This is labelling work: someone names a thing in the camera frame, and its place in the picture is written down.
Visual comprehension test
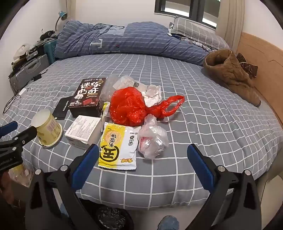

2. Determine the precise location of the white charger cable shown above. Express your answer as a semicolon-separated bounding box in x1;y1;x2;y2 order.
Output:
2;87;34;115

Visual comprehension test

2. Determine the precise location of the clear plastic bag bundle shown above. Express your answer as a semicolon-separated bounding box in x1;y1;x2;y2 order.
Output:
137;114;169;160

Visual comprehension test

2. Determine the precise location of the wooden headboard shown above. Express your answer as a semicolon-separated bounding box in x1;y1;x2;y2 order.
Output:
237;32;283;123

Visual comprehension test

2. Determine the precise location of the brown fleece jacket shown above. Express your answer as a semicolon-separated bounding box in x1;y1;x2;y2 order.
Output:
203;49;261;107

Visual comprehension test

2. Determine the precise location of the grey checked bed cover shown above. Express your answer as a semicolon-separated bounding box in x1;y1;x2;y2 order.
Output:
1;54;282;210

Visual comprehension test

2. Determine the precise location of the blue slipper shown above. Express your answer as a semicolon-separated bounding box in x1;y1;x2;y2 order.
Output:
157;215;179;230

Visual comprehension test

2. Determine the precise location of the beige curtain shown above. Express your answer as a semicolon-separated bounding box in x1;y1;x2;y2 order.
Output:
215;0;245;52

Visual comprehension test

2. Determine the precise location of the black lined trash bin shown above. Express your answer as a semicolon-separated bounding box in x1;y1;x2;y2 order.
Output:
87;204;134;230

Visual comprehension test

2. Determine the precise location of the grey suitcase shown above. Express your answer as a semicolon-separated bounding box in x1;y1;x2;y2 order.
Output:
9;54;49;94

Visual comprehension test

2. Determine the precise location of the dark patterned cushion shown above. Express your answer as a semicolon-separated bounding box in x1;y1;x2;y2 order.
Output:
236;53;258;79

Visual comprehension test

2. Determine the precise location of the dark window frame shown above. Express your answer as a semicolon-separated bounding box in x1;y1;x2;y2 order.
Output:
154;0;221;29

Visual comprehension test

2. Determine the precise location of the blue desk lamp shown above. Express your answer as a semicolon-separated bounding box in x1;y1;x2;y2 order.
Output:
55;11;68;32

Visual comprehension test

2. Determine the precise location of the yellow instant noodle cup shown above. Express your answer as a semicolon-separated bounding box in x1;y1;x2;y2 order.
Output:
31;109;63;148

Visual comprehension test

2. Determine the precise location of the yellow white snack bag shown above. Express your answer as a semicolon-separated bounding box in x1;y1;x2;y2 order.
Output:
98;122;141;171

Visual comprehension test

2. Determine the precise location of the white paper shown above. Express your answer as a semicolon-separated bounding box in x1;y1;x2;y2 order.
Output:
142;85;162;107

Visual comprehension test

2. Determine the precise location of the red plastic bag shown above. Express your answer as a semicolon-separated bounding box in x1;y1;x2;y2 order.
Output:
109;87;185;127

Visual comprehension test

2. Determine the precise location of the blue striped duvet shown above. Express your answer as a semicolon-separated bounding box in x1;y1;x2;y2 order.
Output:
55;20;208;65

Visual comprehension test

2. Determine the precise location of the teal plastic crate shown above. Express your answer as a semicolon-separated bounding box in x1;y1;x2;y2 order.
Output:
43;39;57;65

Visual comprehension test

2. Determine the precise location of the dark cookie box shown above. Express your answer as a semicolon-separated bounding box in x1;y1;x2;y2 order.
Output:
69;78;106;118

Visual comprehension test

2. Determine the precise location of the grey checked pillow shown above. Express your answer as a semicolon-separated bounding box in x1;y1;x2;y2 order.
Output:
168;16;230;53

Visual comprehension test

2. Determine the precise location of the black flat card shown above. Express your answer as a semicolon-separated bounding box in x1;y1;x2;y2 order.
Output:
52;96;72;120

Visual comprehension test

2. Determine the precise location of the white earphone box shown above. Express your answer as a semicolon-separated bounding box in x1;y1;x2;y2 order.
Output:
65;116;102;150

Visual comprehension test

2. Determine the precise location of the bubble wrap sheet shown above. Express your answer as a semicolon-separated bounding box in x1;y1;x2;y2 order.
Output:
100;74;119;103

